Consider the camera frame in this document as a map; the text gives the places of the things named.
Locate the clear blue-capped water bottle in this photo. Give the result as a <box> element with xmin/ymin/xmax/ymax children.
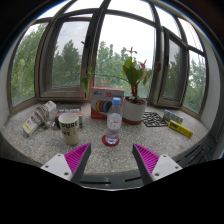
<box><xmin>105</xmin><ymin>97</ymin><xmax>124</xmax><ymax>146</ymax></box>

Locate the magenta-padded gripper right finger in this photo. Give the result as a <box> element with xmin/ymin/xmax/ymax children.
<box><xmin>132</xmin><ymin>143</ymin><xmax>184</xmax><ymax>186</ymax></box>

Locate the flat round red coaster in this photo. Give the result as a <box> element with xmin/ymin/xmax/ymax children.
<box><xmin>101</xmin><ymin>133</ymin><xmax>121</xmax><ymax>148</ymax></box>

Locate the light blue small box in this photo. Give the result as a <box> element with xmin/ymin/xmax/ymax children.
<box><xmin>162</xmin><ymin>109</ymin><xmax>184</xmax><ymax>125</ymax></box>

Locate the potted plant in white pot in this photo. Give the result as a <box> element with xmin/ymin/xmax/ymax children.
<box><xmin>81</xmin><ymin>46</ymin><xmax>163</xmax><ymax>126</ymax></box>

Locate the cream printed mug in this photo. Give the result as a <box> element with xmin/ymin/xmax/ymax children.
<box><xmin>58</xmin><ymin>112</ymin><xmax>81</xmax><ymax>146</ymax></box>

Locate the dark colourful flat box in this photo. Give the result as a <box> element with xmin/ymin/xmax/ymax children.
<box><xmin>55</xmin><ymin>106</ymin><xmax>83</xmax><ymax>128</ymax></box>

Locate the red and white filament box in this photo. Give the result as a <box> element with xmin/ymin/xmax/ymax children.
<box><xmin>90</xmin><ymin>86</ymin><xmax>125</xmax><ymax>120</ymax></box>

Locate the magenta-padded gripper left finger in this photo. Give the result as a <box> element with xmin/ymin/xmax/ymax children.
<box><xmin>40</xmin><ymin>143</ymin><xmax>93</xmax><ymax>185</ymax></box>

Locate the black grid plate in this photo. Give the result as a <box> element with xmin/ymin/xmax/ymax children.
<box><xmin>142</xmin><ymin>111</ymin><xmax>169</xmax><ymax>128</ymax></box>

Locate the white power strip with cable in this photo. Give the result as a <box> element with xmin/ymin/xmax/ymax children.
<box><xmin>22</xmin><ymin>100</ymin><xmax>58</xmax><ymax>137</ymax></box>

